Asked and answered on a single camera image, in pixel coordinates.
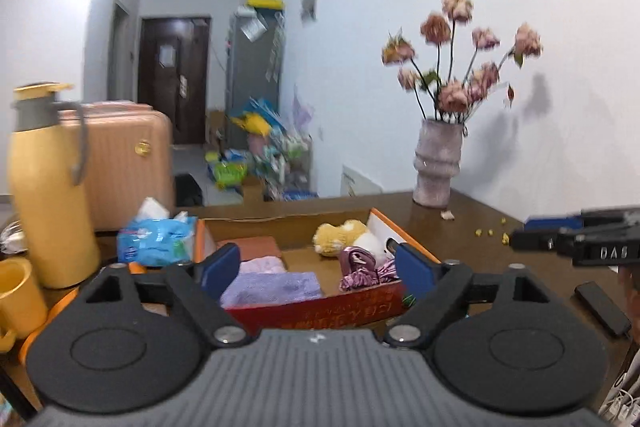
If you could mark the pink suitcase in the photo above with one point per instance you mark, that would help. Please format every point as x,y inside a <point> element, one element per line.
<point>125,172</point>

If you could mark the white plush toy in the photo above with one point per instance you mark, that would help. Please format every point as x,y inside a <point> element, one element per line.
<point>372,244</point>

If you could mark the blue tissue pack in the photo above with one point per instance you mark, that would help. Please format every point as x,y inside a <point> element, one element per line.
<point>155,242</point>

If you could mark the yellow thermos jug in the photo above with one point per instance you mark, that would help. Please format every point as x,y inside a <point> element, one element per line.
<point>50,207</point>

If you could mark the green package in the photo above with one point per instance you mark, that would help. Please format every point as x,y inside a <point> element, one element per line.
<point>227,172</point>

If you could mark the fallen pink petal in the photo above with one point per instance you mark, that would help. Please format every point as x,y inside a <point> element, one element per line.
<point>448,215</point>

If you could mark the yellow box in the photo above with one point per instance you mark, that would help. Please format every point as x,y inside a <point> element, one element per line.
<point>265,2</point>

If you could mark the pink textured vase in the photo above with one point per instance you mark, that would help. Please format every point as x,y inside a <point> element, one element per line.
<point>437,167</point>

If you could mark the small wall picture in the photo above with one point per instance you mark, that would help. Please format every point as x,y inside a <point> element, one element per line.
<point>309,4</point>

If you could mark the blue and yellow bag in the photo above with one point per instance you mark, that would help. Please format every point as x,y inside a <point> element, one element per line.
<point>255,119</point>

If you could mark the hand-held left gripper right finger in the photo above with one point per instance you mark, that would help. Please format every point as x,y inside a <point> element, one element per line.
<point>415,269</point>

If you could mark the purple towel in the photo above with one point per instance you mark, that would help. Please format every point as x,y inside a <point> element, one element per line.
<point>275,289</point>

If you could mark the grey refrigerator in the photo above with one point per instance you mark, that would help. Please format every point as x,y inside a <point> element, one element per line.
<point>250,77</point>

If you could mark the black floor bag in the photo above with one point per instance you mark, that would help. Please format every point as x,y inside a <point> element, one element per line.
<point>187,191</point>

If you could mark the black smartphone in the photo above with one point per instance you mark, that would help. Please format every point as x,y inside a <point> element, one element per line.
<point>600,307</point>

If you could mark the purple dried flower bunch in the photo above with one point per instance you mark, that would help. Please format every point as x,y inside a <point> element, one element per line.
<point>302,109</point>

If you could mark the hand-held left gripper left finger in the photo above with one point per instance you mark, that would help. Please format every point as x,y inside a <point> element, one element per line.
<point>222,269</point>

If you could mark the scattered yellow petal bits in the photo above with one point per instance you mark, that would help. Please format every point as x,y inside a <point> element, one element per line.
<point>492,233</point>

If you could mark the white panel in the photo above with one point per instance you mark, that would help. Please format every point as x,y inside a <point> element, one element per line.
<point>360,182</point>

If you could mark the yellow plush toy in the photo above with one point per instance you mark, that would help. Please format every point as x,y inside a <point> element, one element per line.
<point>332,237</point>

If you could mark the rack with bottles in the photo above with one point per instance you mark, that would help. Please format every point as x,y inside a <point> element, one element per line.
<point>285,162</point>

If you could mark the dark wooden door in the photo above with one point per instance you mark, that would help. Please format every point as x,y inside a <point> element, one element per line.
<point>170,107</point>

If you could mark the bunch of dried pink roses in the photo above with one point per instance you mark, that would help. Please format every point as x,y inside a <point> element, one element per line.
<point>452,97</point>

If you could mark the red cardboard box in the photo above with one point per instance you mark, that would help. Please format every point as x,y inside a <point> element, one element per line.
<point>325,312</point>

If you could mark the yellow mug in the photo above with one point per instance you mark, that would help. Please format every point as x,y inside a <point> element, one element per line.
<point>20,302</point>

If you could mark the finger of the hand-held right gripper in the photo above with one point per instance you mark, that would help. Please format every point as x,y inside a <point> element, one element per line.
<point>532,242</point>
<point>550,223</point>

